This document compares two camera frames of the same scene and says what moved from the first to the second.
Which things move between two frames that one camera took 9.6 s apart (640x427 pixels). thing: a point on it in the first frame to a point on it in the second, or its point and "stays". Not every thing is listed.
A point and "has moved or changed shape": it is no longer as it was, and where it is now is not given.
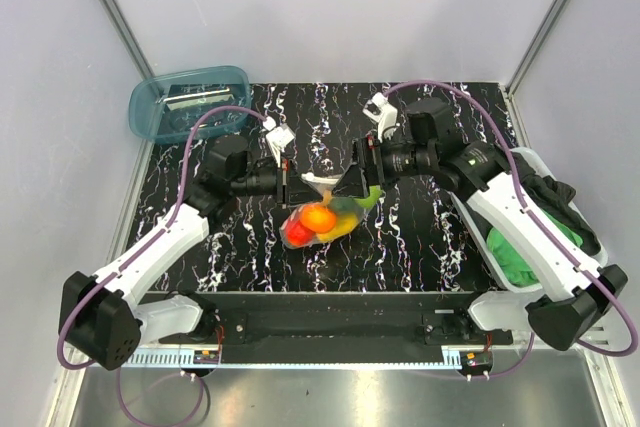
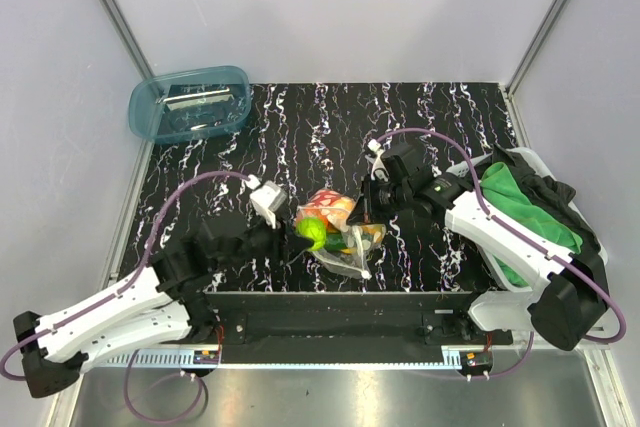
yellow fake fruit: x=345 y=222 to x=376 y=231
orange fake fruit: x=318 y=218 to x=341 y=208
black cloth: x=558 y=200 stays
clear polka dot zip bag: x=322 y=220 has moved or changed shape
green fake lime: x=375 y=193 has moved or changed shape
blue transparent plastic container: x=164 y=106 stays
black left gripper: x=292 y=189 to x=285 y=244
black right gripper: x=368 y=154 to x=365 y=211
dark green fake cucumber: x=346 y=204 to x=334 y=242
